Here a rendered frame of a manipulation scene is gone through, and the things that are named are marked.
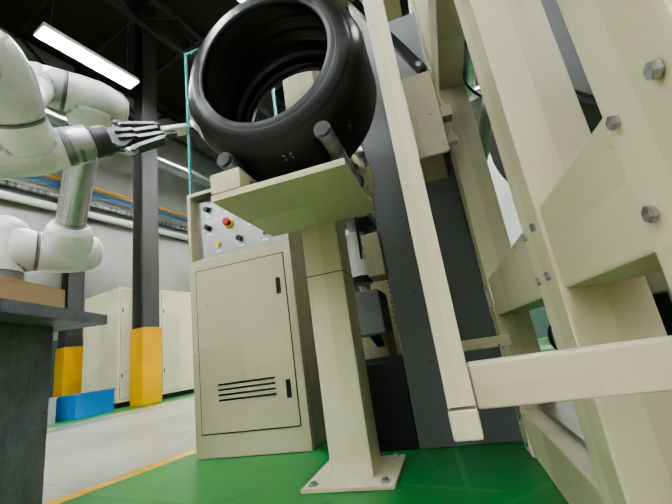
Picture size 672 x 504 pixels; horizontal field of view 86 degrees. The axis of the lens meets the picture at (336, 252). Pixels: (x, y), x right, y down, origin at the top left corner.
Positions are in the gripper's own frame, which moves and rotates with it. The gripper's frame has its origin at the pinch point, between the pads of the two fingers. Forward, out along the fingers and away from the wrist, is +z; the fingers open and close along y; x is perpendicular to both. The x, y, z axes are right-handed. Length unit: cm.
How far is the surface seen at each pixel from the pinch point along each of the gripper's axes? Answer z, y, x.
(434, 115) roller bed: 68, 33, 17
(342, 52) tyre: 37, 17, 29
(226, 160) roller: 6.2, 17.2, 1.8
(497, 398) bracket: -16, 91, 47
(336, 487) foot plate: 0, 98, -46
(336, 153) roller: 30.1, 32.2, 10.2
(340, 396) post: 14, 80, -41
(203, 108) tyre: 9.2, -2.1, 4.3
